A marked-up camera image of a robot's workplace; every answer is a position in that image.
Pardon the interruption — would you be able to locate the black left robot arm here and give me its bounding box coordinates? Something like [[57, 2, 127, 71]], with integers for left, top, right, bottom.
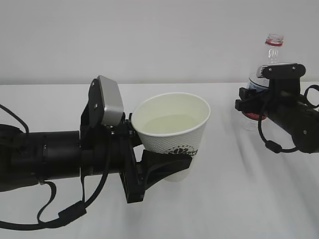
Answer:
[[0, 118, 192, 203]]

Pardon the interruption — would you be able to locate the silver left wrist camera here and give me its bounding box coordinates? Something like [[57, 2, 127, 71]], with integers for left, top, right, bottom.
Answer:
[[80, 75, 124, 138]]

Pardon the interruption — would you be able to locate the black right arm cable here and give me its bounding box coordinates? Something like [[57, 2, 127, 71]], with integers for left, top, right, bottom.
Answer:
[[257, 84, 319, 154]]

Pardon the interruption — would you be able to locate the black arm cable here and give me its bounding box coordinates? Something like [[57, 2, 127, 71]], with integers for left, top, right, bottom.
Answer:
[[257, 84, 319, 154], [0, 104, 112, 225]]

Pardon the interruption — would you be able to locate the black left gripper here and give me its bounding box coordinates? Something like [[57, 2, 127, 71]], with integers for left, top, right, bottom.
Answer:
[[79, 112, 195, 204]]

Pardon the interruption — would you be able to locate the white paper cup green logo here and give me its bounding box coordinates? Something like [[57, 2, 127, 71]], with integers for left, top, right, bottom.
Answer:
[[131, 92, 211, 183]]

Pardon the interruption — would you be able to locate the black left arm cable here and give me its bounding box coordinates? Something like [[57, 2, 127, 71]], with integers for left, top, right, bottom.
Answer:
[[0, 104, 112, 225]]

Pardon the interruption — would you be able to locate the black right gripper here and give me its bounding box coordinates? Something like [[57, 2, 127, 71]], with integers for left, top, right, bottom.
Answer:
[[235, 87, 277, 120]]

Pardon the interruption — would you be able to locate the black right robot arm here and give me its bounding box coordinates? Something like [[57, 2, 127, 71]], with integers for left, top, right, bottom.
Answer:
[[235, 87, 319, 154]]

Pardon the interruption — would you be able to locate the clear plastic water bottle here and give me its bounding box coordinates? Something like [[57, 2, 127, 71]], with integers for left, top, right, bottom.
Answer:
[[239, 32, 285, 132]]

